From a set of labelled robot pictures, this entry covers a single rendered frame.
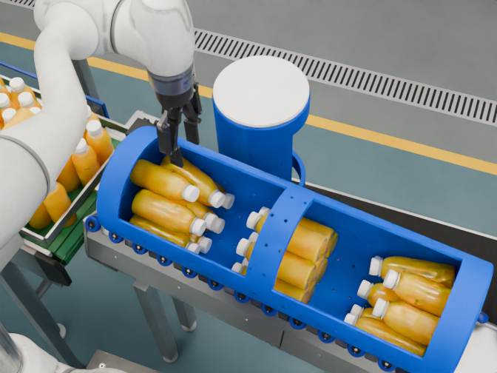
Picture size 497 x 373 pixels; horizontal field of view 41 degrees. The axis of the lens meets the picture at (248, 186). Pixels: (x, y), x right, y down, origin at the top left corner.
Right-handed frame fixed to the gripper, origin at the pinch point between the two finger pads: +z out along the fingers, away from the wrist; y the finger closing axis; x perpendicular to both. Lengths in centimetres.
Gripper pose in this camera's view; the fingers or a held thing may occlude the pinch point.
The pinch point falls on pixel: (183, 144)
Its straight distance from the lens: 144.6
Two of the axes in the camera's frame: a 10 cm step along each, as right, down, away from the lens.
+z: 0.2, 5.5, 8.3
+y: 4.7, -7.4, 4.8
